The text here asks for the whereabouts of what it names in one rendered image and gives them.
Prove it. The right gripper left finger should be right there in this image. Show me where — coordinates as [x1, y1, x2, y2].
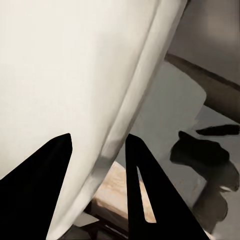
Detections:
[0, 133, 73, 240]

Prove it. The bowl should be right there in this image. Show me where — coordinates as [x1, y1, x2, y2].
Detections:
[0, 0, 188, 240]

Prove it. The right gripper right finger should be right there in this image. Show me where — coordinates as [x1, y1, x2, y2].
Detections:
[125, 133, 210, 240]

